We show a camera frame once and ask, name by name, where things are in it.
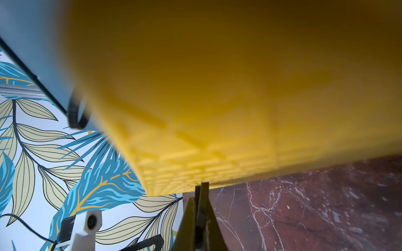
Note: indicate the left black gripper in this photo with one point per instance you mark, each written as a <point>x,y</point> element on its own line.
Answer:
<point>185,239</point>

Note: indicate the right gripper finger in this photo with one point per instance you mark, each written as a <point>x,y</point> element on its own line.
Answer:
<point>208,236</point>

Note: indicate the teal yellow drawer cabinet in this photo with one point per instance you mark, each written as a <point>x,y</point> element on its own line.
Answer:
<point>223,92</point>

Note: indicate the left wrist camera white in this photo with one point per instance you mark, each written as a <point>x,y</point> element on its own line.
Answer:
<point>78,232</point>

